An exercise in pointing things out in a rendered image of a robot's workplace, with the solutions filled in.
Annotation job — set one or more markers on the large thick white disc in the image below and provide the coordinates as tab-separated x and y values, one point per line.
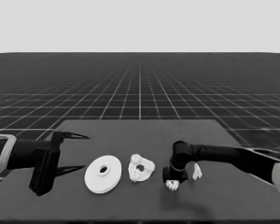
95	179

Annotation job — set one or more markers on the white round carrier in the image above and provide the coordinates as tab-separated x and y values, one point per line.
145	174

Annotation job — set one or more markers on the small white T-shaped piece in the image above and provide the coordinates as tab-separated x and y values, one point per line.
196	174

